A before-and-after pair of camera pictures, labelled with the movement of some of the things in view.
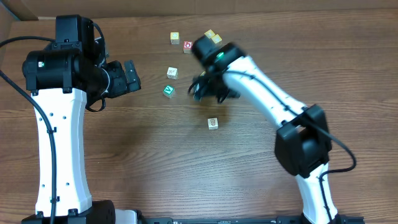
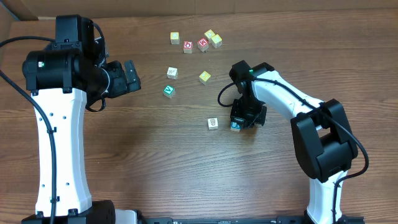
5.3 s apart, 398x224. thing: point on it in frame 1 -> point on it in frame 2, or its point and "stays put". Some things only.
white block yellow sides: (212, 123) stays put
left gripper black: (123, 78) stays put
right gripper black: (208, 88) -> (247, 115)
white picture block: (173, 73) stays put
